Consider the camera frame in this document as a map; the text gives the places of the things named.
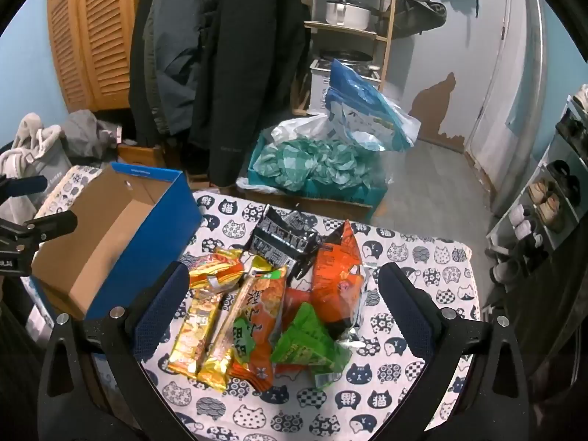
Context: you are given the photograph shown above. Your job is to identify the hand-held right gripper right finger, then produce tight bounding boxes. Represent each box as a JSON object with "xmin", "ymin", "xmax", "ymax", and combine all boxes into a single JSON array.
[{"xmin": 381, "ymin": 263, "xmax": 534, "ymax": 441}]

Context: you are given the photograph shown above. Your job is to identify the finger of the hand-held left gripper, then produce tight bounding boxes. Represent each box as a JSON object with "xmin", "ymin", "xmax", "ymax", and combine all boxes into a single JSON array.
[
  {"xmin": 0, "ymin": 175, "xmax": 48, "ymax": 203},
  {"xmin": 0, "ymin": 211, "xmax": 78, "ymax": 251}
]

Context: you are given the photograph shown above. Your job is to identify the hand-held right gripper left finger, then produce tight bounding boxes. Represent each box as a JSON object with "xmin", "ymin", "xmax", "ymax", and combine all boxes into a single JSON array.
[{"xmin": 39, "ymin": 262, "xmax": 190, "ymax": 441}]

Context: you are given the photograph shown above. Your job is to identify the blue cardboard box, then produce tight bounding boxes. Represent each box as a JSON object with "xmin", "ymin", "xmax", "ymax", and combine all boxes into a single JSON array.
[{"xmin": 31, "ymin": 162, "xmax": 203, "ymax": 321}]

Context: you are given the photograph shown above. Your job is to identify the small red gold snack packet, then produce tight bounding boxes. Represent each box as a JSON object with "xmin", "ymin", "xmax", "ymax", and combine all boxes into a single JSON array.
[{"xmin": 189, "ymin": 248, "xmax": 245, "ymax": 291}]

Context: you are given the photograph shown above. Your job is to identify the large orange chip bag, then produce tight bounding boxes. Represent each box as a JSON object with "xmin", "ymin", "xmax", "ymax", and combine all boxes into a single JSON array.
[{"xmin": 282, "ymin": 220, "xmax": 373, "ymax": 345}]

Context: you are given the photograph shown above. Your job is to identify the orange packet with green label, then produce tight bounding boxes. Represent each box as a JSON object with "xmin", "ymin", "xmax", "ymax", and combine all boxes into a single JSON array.
[{"xmin": 230, "ymin": 266, "xmax": 288, "ymax": 391}]

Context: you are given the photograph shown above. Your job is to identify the green snack packet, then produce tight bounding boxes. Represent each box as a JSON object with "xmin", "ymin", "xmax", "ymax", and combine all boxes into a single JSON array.
[{"xmin": 271, "ymin": 302, "xmax": 354, "ymax": 389}]

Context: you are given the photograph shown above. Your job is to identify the grey hooded sweatshirt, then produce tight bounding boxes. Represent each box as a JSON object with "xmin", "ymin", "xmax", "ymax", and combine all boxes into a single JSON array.
[{"xmin": 0, "ymin": 112, "xmax": 62, "ymax": 180}]

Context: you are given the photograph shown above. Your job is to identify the cat print tablecloth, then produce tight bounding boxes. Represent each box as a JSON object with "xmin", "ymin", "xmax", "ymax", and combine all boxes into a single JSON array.
[{"xmin": 28, "ymin": 165, "xmax": 481, "ymax": 441}]

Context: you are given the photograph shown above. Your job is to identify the grey hoodie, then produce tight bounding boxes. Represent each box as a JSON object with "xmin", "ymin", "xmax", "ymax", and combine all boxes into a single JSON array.
[{"xmin": 62, "ymin": 110, "xmax": 122, "ymax": 159}]

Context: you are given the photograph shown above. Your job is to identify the wooden crate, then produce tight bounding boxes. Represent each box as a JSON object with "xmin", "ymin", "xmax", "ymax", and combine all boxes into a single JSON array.
[{"xmin": 117, "ymin": 144, "xmax": 168, "ymax": 168}]

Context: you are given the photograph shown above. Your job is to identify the large black snack packet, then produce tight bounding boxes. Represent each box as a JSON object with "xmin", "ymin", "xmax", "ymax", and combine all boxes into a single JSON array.
[{"xmin": 248, "ymin": 204, "xmax": 304, "ymax": 262}]

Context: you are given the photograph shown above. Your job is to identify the small black snack packet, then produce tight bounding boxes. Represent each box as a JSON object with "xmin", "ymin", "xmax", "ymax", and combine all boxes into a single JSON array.
[{"xmin": 282, "ymin": 210, "xmax": 325, "ymax": 251}]

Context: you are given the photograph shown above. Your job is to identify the white shoe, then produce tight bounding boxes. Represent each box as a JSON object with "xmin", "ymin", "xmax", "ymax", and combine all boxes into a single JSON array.
[
  {"xmin": 508, "ymin": 204, "xmax": 531, "ymax": 227},
  {"xmin": 514, "ymin": 220, "xmax": 545, "ymax": 244}
]

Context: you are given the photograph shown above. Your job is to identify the teal box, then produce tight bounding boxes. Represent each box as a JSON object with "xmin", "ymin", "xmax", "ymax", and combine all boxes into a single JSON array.
[{"xmin": 247, "ymin": 133, "xmax": 389, "ymax": 209}]

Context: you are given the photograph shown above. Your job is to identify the black jacket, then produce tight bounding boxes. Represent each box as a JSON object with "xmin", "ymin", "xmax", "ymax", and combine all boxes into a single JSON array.
[{"xmin": 128, "ymin": 0, "xmax": 161, "ymax": 148}]

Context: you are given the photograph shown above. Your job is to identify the wooden louvered cabinet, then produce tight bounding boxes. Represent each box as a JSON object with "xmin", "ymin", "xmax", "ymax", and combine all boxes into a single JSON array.
[{"xmin": 47, "ymin": 0, "xmax": 157, "ymax": 112}]

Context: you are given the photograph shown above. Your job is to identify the tan shoe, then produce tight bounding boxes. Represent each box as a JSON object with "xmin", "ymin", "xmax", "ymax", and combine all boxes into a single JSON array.
[
  {"xmin": 527, "ymin": 181, "xmax": 552, "ymax": 203},
  {"xmin": 537, "ymin": 195, "xmax": 566, "ymax": 233}
]

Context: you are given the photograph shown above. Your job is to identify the green crumpled plastic bags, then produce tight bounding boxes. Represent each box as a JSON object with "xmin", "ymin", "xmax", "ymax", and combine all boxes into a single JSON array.
[{"xmin": 252, "ymin": 140, "xmax": 387, "ymax": 189}]

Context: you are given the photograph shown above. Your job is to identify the grey coat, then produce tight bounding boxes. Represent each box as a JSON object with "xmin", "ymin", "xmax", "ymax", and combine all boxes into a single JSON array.
[{"xmin": 142, "ymin": 0, "xmax": 205, "ymax": 136}]

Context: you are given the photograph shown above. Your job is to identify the black slippers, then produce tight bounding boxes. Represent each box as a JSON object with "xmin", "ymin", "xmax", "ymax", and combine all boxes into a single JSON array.
[{"xmin": 544, "ymin": 161, "xmax": 580, "ymax": 196}]

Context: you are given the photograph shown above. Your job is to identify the blue plastic bag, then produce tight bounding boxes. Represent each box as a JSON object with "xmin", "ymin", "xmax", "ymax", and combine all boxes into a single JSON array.
[{"xmin": 324, "ymin": 59, "xmax": 421, "ymax": 152}]

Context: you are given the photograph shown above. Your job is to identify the white plastic bag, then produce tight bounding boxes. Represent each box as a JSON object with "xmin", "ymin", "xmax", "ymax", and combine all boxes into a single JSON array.
[{"xmin": 271, "ymin": 115, "xmax": 341, "ymax": 148}]

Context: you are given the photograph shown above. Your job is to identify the white shoe rack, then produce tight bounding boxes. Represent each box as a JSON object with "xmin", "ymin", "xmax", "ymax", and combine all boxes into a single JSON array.
[{"xmin": 487, "ymin": 85, "xmax": 588, "ymax": 286}]

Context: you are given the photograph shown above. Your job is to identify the white patterned storage box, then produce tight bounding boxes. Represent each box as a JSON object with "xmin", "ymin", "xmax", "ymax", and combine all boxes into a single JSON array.
[{"xmin": 309, "ymin": 59, "xmax": 382, "ymax": 113}]

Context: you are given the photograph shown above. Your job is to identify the white door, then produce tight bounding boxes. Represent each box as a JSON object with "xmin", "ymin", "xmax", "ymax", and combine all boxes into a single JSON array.
[{"xmin": 464, "ymin": 0, "xmax": 552, "ymax": 212}]

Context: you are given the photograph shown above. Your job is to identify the dark metal pan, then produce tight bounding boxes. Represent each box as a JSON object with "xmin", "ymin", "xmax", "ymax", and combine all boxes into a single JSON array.
[{"xmin": 317, "ymin": 48, "xmax": 374, "ymax": 62}]

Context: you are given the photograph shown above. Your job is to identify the long black coat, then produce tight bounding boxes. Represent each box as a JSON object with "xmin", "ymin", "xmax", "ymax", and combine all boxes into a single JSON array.
[{"xmin": 188, "ymin": 0, "xmax": 313, "ymax": 187}]

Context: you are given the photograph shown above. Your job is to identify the wooden shelf rack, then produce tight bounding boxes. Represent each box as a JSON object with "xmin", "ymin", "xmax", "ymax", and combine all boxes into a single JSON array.
[{"xmin": 294, "ymin": 0, "xmax": 400, "ymax": 115}]

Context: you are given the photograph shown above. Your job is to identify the olive hanging bag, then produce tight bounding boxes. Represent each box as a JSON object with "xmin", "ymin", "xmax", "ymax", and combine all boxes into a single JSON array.
[{"xmin": 395, "ymin": 0, "xmax": 447, "ymax": 37}]

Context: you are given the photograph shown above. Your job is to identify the white cooking pot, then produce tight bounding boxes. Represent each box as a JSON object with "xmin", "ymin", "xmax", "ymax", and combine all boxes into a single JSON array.
[{"xmin": 325, "ymin": 0, "xmax": 372, "ymax": 29}]

